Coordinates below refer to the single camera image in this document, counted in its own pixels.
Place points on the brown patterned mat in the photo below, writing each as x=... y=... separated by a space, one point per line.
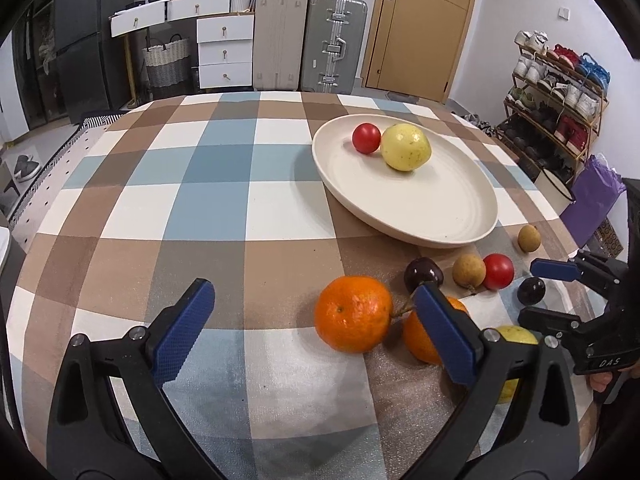
x=610 y=237

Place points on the orange mandarin with stem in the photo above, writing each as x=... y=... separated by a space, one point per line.
x=352 y=312

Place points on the woven laundry basket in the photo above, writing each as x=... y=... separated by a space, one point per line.
x=167 y=62

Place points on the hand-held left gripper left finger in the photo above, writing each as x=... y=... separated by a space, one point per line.
x=185 y=330

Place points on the yellow-green guava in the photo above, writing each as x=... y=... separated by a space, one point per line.
x=517 y=334

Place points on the person's right hand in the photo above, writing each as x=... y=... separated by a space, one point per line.
x=598 y=382

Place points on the loose sneakers heap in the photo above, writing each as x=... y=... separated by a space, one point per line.
x=477 y=122

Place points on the purple bag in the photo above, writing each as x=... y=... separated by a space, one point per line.
x=592 y=200

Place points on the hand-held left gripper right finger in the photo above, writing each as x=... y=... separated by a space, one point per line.
x=445 y=335

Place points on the cream round plate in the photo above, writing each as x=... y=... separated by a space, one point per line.
x=425 y=200

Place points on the dark purple plum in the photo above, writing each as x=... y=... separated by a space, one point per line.
x=419 y=270
x=531 y=291

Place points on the grey shoe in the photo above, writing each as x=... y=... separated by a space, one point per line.
x=26 y=167

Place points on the wooden door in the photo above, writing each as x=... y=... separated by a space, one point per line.
x=420 y=35

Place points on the large yellow guava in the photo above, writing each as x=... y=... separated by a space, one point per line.
x=405 y=147

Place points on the yellow broom stick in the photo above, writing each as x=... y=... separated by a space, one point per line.
x=130 y=70

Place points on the white light switch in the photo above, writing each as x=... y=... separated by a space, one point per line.
x=565 y=13

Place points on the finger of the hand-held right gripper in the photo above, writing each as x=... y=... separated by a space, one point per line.
x=547 y=322
x=552 y=269

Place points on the brown longan with stem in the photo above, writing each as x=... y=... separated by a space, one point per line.
x=469 y=270

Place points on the shoe rack with shoes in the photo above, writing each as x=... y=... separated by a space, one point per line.
x=567 y=92

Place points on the white bucket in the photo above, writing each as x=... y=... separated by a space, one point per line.
x=552 y=185

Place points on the black refrigerator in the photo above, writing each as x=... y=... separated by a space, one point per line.
x=85 y=35

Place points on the red tomato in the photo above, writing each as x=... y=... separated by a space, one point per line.
x=366 y=138
x=498 y=271

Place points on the white drawer cabinet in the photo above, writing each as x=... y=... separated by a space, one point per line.
x=225 y=52

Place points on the beige suitcase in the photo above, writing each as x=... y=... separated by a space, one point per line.
x=280 y=40

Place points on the silver suitcase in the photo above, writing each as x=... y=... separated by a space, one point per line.
x=332 y=45

